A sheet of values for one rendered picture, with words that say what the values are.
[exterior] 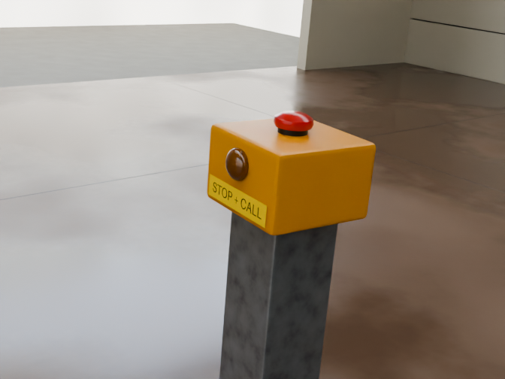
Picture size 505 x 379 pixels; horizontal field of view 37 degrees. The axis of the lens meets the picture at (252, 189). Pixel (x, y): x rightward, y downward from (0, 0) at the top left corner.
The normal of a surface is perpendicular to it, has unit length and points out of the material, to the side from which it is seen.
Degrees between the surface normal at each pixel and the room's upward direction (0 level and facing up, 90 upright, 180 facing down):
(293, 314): 90
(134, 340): 0
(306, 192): 90
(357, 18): 90
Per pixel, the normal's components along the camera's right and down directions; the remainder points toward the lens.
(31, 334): 0.07, -0.95
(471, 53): -0.75, 0.15
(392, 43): 0.66, 0.29
